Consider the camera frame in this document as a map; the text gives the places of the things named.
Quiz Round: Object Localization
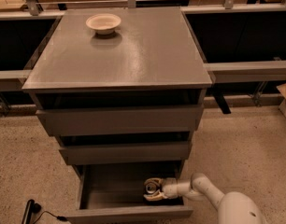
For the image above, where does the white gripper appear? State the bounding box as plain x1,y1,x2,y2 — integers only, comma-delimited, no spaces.
144,177,179,202

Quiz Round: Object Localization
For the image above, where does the metal shelf frame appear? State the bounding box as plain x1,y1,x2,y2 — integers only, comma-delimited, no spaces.
0,7,286,111

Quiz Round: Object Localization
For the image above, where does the white paper bowl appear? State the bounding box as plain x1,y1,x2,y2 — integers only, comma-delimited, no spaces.
86,13,122,35

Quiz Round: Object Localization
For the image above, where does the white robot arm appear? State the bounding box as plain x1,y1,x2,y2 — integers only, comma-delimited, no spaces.
144,173,267,224

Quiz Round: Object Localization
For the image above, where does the black device on floor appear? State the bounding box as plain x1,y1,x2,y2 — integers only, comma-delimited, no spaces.
21,199,41,224

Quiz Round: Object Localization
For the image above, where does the grey drawer cabinet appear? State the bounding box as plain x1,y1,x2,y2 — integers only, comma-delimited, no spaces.
23,7,211,224

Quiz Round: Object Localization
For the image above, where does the black cable with plug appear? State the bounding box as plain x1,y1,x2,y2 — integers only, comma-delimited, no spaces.
32,210,68,224

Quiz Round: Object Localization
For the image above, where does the blue pepsi can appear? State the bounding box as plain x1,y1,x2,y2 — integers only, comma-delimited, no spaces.
146,182,157,194

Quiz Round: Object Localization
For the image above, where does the grey open bottom drawer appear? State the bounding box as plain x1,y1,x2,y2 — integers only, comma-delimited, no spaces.
66,161,193,224

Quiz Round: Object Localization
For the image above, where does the grey top drawer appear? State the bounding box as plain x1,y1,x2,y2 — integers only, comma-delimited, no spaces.
36,105,203,136

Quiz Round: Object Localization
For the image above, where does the grey middle drawer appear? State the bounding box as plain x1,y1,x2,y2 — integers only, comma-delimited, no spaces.
60,142,191,165

